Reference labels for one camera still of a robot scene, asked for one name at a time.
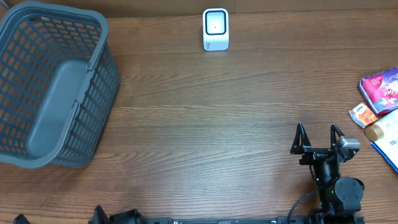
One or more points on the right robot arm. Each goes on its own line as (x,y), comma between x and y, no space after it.
(340,197)

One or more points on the small orange box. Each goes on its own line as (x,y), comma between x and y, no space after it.
(362,115)

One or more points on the purple red tissue pack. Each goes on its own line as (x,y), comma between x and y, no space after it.
(380,91)

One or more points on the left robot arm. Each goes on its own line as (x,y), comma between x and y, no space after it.
(128,217)

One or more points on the white bamboo print tube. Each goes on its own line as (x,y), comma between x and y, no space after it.
(385,127)

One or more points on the white barcode scanner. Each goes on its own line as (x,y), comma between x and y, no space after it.
(215,29)

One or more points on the grey plastic shopping basket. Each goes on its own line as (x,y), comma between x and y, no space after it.
(58,84)

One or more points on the yellow snack bag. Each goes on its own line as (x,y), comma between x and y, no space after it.
(386,146)

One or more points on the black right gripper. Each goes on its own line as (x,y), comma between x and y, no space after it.
(300,145)

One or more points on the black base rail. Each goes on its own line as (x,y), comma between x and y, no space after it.
(275,220)

